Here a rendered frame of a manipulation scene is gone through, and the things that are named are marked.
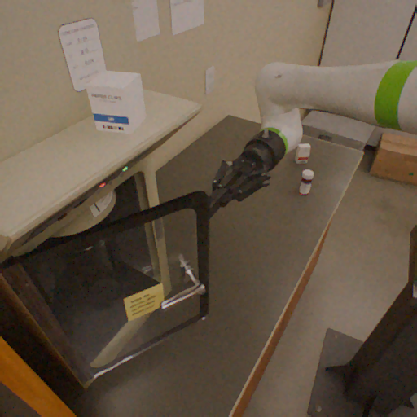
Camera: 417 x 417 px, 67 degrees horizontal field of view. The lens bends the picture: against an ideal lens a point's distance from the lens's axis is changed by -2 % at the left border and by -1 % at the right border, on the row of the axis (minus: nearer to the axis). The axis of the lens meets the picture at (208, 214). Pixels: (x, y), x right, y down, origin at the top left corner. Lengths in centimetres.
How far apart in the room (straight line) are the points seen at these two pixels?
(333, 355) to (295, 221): 100
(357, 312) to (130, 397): 160
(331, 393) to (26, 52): 179
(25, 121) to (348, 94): 54
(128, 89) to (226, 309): 65
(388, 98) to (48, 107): 52
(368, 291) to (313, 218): 118
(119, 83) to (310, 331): 178
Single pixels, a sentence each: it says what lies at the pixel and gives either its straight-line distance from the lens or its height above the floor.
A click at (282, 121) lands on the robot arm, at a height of 133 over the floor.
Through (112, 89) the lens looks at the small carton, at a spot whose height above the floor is 157.
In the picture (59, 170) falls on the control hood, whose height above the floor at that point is 151.
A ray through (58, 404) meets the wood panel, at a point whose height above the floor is 117.
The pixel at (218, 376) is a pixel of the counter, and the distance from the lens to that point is 83.
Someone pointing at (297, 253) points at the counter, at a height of 94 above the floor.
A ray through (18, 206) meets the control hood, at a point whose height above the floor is 151.
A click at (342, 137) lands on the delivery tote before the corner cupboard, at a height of 31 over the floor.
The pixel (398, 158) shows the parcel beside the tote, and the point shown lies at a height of 22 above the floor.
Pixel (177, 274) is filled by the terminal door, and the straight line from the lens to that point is 63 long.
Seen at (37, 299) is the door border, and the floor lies 130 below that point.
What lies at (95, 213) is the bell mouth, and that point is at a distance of 59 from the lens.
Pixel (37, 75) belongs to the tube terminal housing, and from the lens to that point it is 45.
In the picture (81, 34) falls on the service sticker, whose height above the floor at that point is 161.
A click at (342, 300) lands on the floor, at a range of 218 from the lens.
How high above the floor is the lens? 171
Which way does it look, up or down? 43 degrees down
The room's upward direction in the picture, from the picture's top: straight up
